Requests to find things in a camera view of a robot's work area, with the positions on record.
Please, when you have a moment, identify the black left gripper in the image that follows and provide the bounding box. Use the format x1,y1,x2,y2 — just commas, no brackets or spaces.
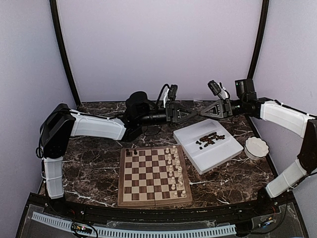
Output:
138,103,197,127

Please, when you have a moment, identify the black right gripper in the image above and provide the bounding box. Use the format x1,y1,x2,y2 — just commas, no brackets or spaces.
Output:
199,98,246,120

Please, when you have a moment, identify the white divided plastic tray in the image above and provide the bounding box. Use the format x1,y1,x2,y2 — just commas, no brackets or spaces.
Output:
173,119,243,175

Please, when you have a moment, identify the wooden chess board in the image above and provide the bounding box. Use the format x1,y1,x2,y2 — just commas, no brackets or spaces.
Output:
117,145,193,208

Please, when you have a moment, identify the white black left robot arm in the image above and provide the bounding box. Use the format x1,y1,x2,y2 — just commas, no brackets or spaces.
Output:
36,84,197,216

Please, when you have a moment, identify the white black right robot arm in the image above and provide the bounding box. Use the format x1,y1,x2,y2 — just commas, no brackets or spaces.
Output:
200,79,317,215

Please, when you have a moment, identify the pile of dark chess pieces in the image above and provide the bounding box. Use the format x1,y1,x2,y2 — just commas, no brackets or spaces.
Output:
195,132,225,150

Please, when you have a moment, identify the white chess piece row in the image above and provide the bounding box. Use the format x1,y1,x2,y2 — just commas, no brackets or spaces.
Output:
160,145,187,199

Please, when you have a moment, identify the white scalloped bowl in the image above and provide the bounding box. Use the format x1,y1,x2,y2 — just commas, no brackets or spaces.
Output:
244,137,269,161

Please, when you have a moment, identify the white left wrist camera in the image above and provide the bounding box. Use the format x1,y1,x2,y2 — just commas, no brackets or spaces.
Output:
162,84,178,107

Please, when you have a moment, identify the right black frame post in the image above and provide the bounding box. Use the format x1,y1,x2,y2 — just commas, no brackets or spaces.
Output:
246,0,270,80

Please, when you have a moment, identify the white slotted cable duct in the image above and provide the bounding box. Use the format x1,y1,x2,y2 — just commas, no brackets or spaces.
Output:
31,212,236,238

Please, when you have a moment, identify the black front rail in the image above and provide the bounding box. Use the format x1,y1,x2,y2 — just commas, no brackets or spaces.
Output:
27,193,289,224

